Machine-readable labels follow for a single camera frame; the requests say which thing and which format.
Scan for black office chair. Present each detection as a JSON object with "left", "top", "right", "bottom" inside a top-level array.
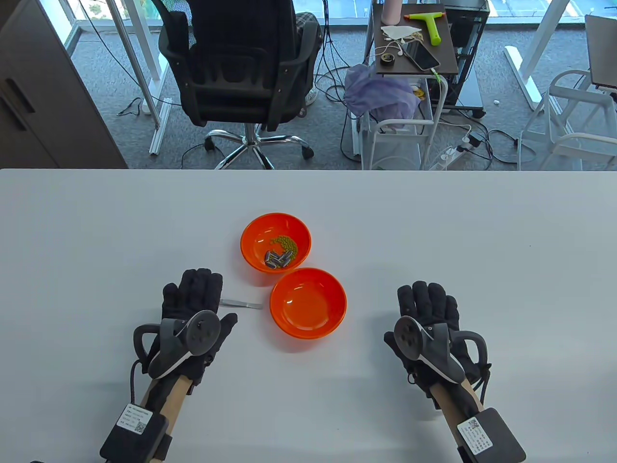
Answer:
[{"left": 150, "top": 0, "right": 322, "bottom": 169}]

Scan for pile of green beans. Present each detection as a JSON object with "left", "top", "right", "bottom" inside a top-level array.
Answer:
[{"left": 269, "top": 235, "right": 298, "bottom": 255}]

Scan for brown cabinet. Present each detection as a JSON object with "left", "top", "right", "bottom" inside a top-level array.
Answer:
[{"left": 0, "top": 0, "right": 128, "bottom": 169}]

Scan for black wrist sensor box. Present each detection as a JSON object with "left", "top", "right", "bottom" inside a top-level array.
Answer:
[
  {"left": 456, "top": 408, "right": 527, "bottom": 463},
  {"left": 100, "top": 404, "right": 173, "bottom": 463}
]

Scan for pile of sunflower seeds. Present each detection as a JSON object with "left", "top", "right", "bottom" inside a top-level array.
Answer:
[{"left": 263, "top": 250, "right": 295, "bottom": 269}]

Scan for black cable bundle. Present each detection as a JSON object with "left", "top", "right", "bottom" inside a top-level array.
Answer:
[{"left": 313, "top": 0, "right": 372, "bottom": 160}]

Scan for green squeegee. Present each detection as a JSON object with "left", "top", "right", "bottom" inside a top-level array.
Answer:
[{"left": 404, "top": 12, "right": 445, "bottom": 46}]

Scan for person's right hand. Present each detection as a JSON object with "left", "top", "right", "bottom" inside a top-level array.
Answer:
[{"left": 384, "top": 281, "right": 487, "bottom": 398}]

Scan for purple cloth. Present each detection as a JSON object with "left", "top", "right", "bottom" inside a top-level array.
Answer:
[{"left": 344, "top": 64, "right": 421, "bottom": 128}]

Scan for white wire cart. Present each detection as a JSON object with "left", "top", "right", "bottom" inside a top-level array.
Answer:
[{"left": 359, "top": 72, "right": 449, "bottom": 170}]

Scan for orange plastic bowl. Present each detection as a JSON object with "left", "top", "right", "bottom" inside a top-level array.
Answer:
[
  {"left": 240, "top": 213, "right": 312, "bottom": 274},
  {"left": 269, "top": 268, "right": 347, "bottom": 340}
]

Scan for white earphones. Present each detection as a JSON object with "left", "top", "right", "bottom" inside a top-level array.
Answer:
[{"left": 374, "top": 41, "right": 410, "bottom": 58}]

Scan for black computer rack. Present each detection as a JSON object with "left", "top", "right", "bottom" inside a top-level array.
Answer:
[{"left": 441, "top": 0, "right": 490, "bottom": 119}]

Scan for white power strip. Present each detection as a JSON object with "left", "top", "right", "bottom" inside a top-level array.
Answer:
[{"left": 428, "top": 136, "right": 475, "bottom": 170}]

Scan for person's left hand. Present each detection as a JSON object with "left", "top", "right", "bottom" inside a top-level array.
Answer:
[{"left": 145, "top": 269, "right": 238, "bottom": 386}]

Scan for white metal chair frame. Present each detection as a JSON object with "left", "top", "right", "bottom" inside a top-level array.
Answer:
[{"left": 517, "top": 70, "right": 617, "bottom": 170}]

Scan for white desk leg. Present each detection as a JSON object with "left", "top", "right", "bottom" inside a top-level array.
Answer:
[{"left": 504, "top": 0, "right": 572, "bottom": 111}]

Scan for person's left forearm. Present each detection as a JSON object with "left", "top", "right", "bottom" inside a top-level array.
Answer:
[{"left": 140, "top": 374, "right": 193, "bottom": 435}]

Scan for dark brown side table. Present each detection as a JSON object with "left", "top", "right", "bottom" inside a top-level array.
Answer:
[{"left": 375, "top": 4, "right": 458, "bottom": 77}]

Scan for grey tracking controller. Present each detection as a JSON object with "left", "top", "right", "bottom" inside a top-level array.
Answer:
[
  {"left": 134, "top": 310, "right": 221, "bottom": 379},
  {"left": 394, "top": 316, "right": 488, "bottom": 384}
]

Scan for white desk frame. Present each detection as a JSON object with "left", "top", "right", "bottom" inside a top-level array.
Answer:
[{"left": 104, "top": 0, "right": 173, "bottom": 156}]

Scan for black smartphone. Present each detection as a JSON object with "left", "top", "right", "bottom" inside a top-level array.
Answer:
[{"left": 404, "top": 41, "right": 441, "bottom": 71}]

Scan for white face mask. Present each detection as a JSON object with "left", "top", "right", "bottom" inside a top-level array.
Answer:
[{"left": 381, "top": 25, "right": 424, "bottom": 40}]

